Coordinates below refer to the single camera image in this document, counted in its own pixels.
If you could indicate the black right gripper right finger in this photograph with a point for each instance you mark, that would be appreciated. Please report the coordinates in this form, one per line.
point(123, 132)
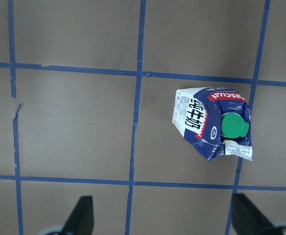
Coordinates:
point(247, 219)

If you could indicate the blue white milk carton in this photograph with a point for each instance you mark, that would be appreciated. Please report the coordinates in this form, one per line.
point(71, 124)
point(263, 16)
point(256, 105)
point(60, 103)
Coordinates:
point(216, 121)

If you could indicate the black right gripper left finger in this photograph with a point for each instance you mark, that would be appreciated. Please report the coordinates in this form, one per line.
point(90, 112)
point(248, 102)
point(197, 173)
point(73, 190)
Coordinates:
point(81, 220)

